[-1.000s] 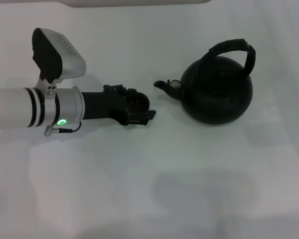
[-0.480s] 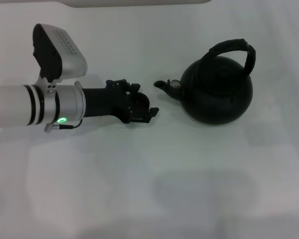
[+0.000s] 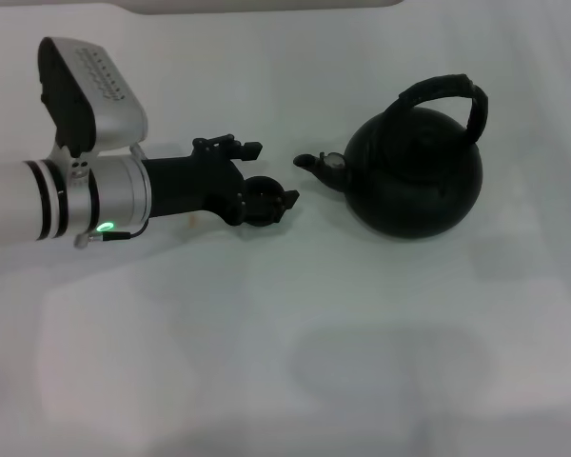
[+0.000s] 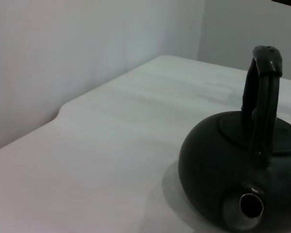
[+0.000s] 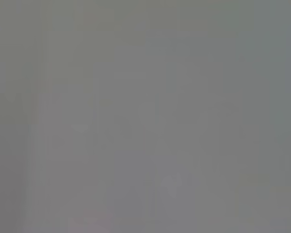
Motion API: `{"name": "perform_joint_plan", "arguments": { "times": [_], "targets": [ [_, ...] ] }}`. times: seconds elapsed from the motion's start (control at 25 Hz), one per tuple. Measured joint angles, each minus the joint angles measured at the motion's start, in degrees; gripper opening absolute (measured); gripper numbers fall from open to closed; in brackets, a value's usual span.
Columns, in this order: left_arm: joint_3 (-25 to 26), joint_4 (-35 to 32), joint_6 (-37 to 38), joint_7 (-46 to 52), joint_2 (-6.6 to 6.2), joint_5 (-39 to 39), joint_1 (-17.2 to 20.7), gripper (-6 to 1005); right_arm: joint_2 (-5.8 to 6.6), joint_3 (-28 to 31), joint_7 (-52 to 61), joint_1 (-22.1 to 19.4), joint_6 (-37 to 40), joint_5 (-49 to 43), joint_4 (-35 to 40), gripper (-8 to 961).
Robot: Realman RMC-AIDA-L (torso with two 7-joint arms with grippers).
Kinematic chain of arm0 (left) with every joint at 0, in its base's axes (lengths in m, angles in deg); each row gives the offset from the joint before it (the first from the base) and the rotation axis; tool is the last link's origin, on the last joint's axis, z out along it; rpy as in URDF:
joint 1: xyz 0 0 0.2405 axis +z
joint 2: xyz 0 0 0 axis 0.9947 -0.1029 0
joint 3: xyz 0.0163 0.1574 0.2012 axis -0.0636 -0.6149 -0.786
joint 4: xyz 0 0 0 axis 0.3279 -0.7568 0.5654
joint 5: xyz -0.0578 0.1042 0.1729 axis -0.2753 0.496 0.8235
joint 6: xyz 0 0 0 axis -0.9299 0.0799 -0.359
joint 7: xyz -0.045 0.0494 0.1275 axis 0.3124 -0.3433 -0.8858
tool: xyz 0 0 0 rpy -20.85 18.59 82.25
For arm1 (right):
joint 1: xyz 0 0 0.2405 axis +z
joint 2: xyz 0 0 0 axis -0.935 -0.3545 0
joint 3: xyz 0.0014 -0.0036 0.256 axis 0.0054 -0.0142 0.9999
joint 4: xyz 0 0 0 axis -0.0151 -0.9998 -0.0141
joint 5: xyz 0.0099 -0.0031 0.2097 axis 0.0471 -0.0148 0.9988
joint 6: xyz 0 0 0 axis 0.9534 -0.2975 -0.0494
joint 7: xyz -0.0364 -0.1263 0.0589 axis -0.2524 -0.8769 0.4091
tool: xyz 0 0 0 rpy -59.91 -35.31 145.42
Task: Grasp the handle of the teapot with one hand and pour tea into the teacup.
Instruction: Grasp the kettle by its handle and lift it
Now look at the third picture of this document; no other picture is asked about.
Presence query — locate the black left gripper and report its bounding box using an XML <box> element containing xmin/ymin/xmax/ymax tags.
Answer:
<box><xmin>141</xmin><ymin>133</ymin><xmax>302</xmax><ymax>227</ymax></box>

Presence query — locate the small black teacup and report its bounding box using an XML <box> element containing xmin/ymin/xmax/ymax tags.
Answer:
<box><xmin>241</xmin><ymin>174</ymin><xmax>287</xmax><ymax>229</ymax></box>

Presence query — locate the black round teapot with handle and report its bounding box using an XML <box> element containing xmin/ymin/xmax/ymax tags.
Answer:
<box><xmin>292</xmin><ymin>73</ymin><xmax>492</xmax><ymax>238</ymax></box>

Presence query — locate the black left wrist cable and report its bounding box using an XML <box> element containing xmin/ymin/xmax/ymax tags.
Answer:
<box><xmin>73</xmin><ymin>221</ymin><xmax>149</xmax><ymax>248</ymax></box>

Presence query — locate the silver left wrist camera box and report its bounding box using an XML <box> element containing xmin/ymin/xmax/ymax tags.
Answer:
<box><xmin>37</xmin><ymin>36</ymin><xmax>149</xmax><ymax>159</ymax></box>

